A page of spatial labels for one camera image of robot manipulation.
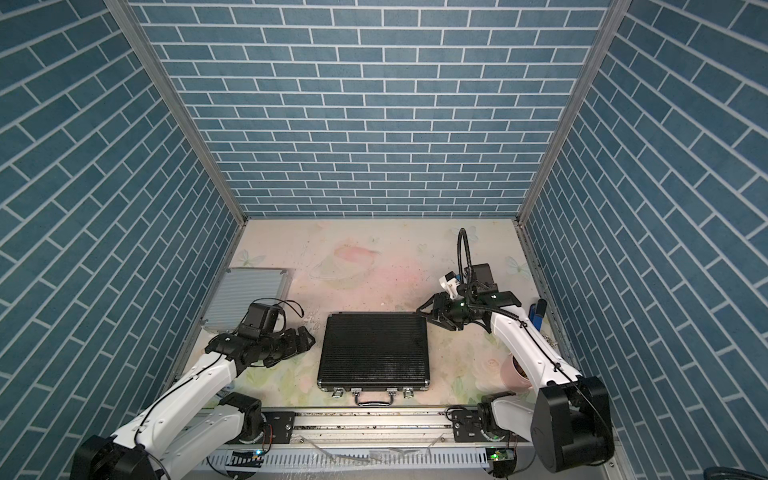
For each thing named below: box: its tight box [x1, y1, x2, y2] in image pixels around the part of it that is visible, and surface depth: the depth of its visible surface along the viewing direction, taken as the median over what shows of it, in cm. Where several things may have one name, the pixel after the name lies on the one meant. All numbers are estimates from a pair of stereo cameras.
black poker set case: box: [317, 312, 431, 407], surface depth 79 cm
